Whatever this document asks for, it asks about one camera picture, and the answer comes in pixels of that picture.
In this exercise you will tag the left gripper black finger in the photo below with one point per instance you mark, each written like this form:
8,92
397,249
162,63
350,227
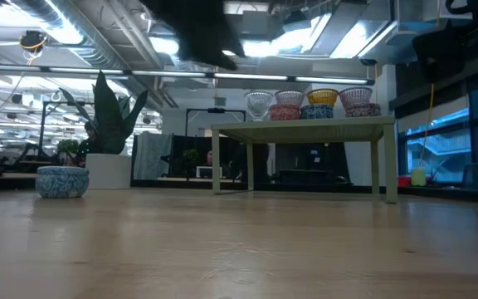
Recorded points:
225,61

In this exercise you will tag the clear ribbed glass candle holder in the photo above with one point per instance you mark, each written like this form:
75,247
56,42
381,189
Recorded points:
259,104

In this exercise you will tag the brown glass cup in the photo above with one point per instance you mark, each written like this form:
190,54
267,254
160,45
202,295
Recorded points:
289,98

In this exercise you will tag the pink ribbed glass candle holder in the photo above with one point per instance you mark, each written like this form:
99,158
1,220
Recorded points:
355,96

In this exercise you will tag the purple patterned candle tin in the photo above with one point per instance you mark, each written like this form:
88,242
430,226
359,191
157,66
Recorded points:
363,110

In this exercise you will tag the amber ribbed glass candle holder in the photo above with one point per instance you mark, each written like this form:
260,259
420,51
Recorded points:
323,97

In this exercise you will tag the light blue patterned candle tin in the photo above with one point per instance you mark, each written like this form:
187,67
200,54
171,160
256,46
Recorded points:
61,182

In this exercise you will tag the long ceiling light bar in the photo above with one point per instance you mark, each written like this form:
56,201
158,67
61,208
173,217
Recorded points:
247,76

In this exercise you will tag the person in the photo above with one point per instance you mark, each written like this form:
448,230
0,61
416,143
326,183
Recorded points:
210,158
87,145

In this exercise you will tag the green perforated metal shelf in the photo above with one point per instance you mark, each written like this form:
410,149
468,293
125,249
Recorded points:
305,128

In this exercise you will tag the small white monitor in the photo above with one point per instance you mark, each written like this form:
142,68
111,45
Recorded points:
208,172

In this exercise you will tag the grey fabric cover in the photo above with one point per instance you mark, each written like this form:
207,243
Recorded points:
152,155

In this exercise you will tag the green translucent container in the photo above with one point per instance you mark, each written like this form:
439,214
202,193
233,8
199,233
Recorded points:
418,177

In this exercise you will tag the green snake plant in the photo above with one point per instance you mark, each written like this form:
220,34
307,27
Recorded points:
106,116

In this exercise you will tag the red container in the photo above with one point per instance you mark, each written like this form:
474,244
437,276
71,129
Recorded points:
405,182

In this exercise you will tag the small green potted plant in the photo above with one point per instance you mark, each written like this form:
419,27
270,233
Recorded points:
68,146

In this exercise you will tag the black overhead rig frame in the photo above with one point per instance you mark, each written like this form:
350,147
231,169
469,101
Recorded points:
216,110

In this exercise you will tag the black ceiling camera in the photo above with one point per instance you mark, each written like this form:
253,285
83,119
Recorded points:
32,40

